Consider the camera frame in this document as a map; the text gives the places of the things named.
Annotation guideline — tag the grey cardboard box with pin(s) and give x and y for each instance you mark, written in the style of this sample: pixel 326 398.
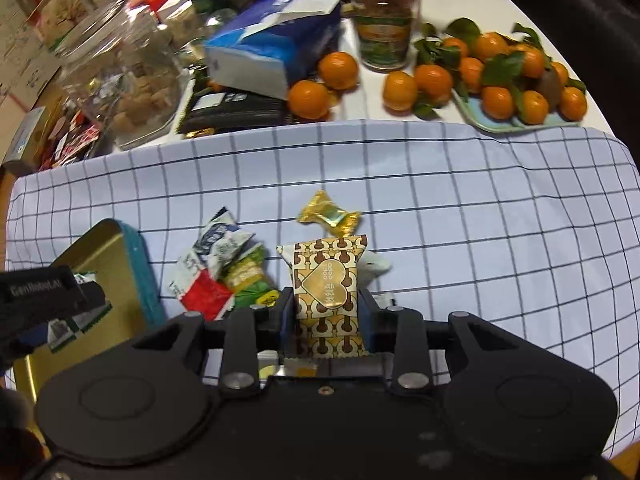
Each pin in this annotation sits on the grey cardboard box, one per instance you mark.
pixel 22 159

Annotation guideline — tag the gold wrapped candy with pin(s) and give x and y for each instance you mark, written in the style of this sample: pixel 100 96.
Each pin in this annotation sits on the gold wrapped candy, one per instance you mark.
pixel 334 219

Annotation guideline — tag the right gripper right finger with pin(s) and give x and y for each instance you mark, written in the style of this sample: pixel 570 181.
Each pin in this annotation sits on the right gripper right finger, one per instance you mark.
pixel 370 327

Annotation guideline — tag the glass jar yellow lid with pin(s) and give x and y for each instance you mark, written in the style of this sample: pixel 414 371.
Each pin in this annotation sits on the glass jar yellow lid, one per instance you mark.
pixel 384 29

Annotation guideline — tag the brown gold heart snack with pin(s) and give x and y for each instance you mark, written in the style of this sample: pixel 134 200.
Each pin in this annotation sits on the brown gold heart snack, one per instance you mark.
pixel 324 278

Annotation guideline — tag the checkered white cloth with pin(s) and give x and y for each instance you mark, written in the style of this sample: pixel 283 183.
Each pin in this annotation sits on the checkered white cloth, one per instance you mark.
pixel 537 233

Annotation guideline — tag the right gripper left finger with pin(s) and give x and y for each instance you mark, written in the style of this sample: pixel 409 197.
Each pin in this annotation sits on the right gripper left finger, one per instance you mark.
pixel 281 324

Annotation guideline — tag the red white snack packet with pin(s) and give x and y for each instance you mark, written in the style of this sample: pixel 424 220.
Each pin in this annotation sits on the red white snack packet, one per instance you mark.
pixel 193 286

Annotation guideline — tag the large glass cookie jar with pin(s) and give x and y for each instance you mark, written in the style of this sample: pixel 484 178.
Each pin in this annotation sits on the large glass cookie jar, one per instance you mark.
pixel 119 68

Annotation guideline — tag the blue tissue pack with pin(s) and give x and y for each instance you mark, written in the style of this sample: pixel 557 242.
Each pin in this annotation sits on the blue tissue pack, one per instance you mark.
pixel 272 45

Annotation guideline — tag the loose mandarin orange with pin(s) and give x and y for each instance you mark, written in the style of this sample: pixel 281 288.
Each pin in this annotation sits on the loose mandarin orange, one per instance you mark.
pixel 308 99
pixel 339 71
pixel 400 92
pixel 435 82

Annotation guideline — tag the mandarin on plate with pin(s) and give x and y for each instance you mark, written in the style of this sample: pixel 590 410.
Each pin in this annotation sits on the mandarin on plate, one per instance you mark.
pixel 497 102
pixel 489 45
pixel 534 109
pixel 573 104

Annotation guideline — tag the green white packet in tray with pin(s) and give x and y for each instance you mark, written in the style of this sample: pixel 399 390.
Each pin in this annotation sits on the green white packet in tray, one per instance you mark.
pixel 60 333

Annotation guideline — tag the black snack package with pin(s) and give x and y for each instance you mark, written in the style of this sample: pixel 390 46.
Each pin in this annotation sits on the black snack package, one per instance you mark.
pixel 232 110

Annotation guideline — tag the pale green snack packet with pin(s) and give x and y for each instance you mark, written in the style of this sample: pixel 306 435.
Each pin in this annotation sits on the pale green snack packet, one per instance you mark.
pixel 370 267

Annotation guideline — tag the green garlic snack packet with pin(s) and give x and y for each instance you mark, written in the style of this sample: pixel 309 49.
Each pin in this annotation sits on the green garlic snack packet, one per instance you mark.
pixel 246 278

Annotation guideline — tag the gold tin tray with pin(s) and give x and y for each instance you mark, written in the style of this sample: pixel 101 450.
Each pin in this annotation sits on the gold tin tray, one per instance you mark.
pixel 116 255

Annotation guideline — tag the red snack packets pile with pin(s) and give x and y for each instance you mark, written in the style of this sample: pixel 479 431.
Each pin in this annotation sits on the red snack packets pile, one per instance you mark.
pixel 73 138

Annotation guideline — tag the navy white snack packet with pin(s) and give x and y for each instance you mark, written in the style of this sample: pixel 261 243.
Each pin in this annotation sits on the navy white snack packet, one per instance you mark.
pixel 220 242

